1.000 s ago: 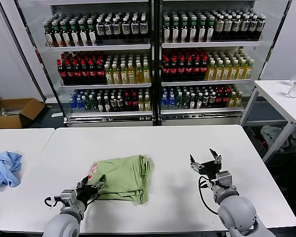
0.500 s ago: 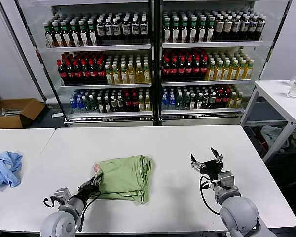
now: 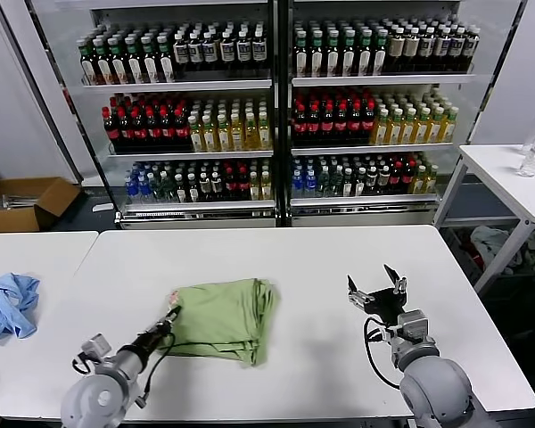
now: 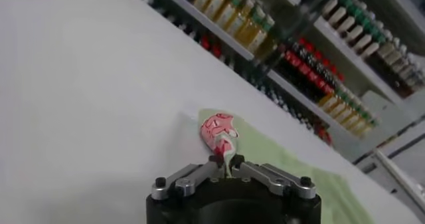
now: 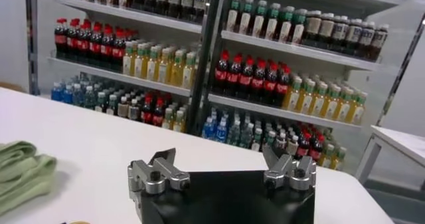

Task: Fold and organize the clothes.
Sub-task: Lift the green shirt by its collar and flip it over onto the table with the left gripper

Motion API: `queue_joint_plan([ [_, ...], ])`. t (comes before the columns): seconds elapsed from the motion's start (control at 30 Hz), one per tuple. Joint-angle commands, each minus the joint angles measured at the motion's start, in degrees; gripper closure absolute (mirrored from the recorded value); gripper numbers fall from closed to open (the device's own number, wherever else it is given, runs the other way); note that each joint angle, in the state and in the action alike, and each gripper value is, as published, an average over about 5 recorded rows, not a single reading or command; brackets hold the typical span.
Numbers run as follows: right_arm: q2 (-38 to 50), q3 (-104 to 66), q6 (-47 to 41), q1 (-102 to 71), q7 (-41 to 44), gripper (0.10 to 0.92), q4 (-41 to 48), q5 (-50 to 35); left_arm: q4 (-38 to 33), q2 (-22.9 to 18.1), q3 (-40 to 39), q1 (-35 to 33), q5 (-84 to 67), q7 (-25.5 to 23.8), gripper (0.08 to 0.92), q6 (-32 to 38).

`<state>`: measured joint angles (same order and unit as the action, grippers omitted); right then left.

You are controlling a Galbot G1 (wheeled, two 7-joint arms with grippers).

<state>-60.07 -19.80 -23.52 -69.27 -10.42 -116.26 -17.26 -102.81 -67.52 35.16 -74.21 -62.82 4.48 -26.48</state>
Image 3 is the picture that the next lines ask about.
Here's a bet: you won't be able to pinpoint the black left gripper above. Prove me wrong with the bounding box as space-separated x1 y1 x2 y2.
136 305 184 353

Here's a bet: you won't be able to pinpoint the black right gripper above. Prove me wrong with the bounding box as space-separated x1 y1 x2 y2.
347 264 407 323

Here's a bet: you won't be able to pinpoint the light green polo shirt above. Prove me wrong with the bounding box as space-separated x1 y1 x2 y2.
158 278 282 369

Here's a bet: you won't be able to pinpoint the glass beverage cooler cabinet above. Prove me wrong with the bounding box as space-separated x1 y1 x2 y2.
0 0 284 231
283 0 530 229

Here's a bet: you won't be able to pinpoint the red-capped cola bottle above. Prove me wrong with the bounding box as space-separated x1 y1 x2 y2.
103 106 121 152
391 160 405 196
236 167 251 202
160 105 177 151
223 168 238 202
363 101 378 144
118 106 135 152
403 160 416 196
145 106 162 152
349 102 365 144
334 103 350 145
292 103 309 145
320 103 336 145
174 104 191 151
131 106 148 152
307 103 322 145

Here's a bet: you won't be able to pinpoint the grey white crumpled garment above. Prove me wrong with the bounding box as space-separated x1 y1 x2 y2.
470 226 525 277

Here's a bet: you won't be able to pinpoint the white cooler shelf board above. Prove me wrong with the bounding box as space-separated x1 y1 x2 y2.
82 79 273 93
292 143 456 156
109 150 276 161
292 74 476 87

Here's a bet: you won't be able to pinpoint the white side table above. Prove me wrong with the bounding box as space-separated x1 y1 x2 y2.
432 143 535 295

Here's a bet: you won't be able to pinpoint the open cardboard box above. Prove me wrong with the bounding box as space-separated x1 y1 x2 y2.
0 177 82 233

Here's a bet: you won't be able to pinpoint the crumpled light blue shirt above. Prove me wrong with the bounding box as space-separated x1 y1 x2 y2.
0 272 41 343

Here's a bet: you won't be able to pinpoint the grey metal parts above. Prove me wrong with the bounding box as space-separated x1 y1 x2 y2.
0 192 41 210

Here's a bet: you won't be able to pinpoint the clear plastic water bottle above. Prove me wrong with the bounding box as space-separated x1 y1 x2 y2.
519 145 535 178

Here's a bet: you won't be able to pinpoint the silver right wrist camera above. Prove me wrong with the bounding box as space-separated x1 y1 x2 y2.
396 311 429 344

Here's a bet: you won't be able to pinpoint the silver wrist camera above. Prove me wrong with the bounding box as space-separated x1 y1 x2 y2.
80 333 112 358
396 311 429 344

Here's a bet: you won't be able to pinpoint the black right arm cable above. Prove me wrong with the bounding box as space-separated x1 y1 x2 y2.
363 317 402 389

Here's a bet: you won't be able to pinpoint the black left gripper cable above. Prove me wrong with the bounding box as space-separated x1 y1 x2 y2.
136 332 177 409

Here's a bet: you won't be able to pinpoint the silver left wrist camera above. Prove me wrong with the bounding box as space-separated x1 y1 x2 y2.
80 333 112 358

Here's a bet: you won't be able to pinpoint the black left camera cable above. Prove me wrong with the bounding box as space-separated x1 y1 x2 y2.
70 354 93 375

